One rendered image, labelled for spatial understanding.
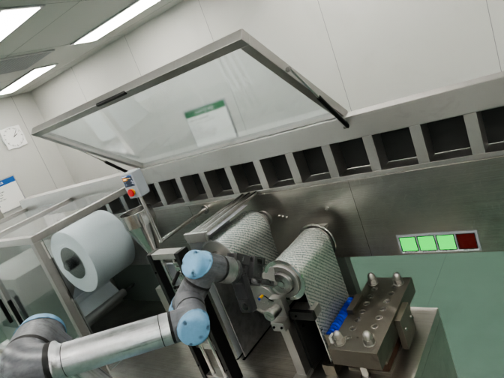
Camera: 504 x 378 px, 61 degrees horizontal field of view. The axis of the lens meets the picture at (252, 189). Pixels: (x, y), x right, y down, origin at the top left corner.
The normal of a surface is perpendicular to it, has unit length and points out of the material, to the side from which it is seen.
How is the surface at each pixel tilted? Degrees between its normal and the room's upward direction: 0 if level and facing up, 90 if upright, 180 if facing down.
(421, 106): 90
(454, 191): 90
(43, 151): 90
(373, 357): 90
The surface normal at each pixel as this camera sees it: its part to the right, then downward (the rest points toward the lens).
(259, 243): 0.79, -0.11
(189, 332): 0.22, 0.18
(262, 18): -0.53, 0.40
